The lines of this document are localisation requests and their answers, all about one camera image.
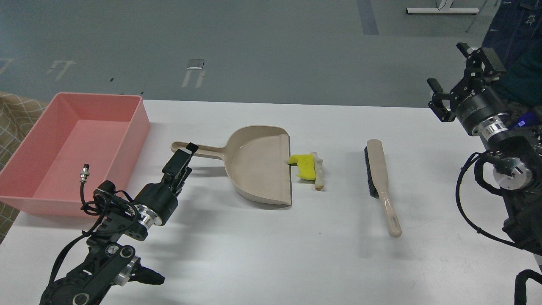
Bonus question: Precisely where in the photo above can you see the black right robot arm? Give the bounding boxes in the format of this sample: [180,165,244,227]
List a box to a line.
[427,42,542,257]

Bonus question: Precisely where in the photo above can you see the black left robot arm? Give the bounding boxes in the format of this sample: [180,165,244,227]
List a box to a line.
[39,143,198,305]

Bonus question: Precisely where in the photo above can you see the beige patterned cloth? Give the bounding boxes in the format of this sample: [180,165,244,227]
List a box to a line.
[0,92,48,244]

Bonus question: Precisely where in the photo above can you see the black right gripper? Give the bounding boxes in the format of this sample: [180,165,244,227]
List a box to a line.
[426,42,510,137]

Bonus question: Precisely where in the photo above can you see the beige hand brush black bristles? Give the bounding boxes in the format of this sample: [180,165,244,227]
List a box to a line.
[364,139,402,238]

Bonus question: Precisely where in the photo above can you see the beige plastic dustpan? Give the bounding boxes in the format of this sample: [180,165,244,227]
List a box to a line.
[195,125,292,207]

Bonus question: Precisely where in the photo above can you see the pink plastic bin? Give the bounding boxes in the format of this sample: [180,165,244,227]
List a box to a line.
[0,93,151,217]

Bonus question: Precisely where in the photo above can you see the white desk leg base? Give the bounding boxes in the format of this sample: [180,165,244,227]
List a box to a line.
[405,7,480,15]

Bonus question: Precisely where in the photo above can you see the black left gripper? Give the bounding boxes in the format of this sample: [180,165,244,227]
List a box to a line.
[134,143,199,227]

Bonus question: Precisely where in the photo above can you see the yellow green sponge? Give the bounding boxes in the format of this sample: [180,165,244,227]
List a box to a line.
[287,154,317,181]

